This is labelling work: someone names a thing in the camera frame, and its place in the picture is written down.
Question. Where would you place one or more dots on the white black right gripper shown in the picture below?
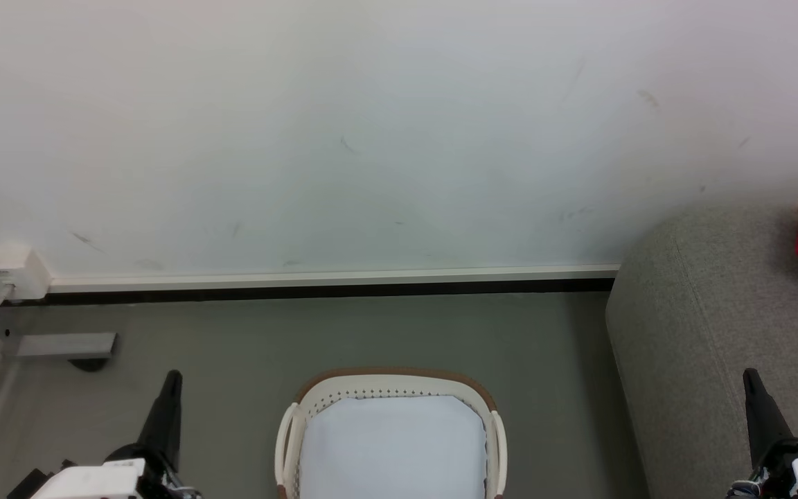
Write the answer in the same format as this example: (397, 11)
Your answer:
(797, 471)

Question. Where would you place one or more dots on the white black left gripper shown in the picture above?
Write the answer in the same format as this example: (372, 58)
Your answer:
(94, 479)

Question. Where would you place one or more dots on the white laundry basket brown rim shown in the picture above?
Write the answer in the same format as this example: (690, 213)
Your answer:
(392, 443)

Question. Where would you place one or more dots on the grey fabric sofa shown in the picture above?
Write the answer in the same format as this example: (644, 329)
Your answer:
(704, 346)

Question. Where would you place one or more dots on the white black baseboard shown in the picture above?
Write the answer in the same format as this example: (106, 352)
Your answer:
(337, 283)

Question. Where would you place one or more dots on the grey metal frame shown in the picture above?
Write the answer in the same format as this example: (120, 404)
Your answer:
(59, 344)

